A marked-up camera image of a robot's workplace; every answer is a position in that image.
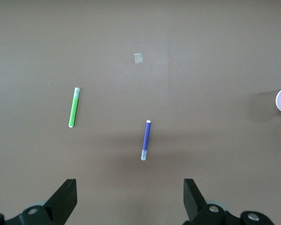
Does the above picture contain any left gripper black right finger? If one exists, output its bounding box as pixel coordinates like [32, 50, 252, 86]
[182, 179, 276, 225]

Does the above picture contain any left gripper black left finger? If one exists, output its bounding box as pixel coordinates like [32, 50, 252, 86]
[0, 179, 78, 225]

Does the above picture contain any purple marker pen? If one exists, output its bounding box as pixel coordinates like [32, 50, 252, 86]
[140, 120, 152, 161]

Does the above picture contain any green highlighter pen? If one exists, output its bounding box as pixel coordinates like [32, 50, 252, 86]
[68, 87, 81, 128]

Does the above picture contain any small clear tape piece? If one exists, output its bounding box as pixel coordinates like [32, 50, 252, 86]
[133, 52, 144, 64]

